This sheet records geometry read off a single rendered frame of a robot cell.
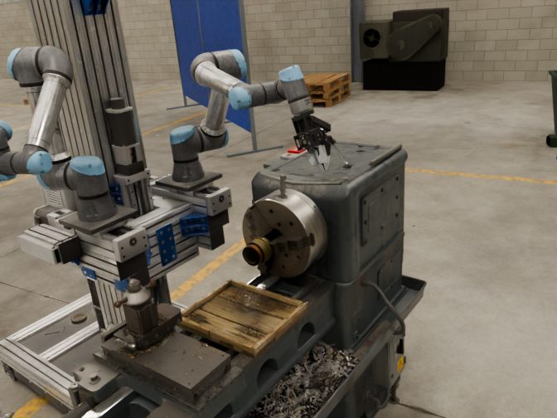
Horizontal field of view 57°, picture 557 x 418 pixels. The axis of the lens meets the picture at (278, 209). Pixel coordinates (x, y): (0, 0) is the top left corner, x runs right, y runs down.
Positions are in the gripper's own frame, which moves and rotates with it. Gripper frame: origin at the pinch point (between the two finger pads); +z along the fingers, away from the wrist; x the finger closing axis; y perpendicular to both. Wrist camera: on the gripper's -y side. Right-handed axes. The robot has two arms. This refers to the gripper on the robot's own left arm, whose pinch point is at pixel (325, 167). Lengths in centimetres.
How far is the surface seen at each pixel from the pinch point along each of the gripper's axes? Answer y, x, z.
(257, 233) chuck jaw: 17.3, -25.2, 14.6
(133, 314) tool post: 70, -31, 17
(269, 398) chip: 33, -33, 73
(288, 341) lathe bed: 26, -20, 53
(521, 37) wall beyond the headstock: -992, -159, -1
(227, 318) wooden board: 36, -34, 38
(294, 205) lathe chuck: 6.5, -13.4, 9.6
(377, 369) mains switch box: -32, -32, 103
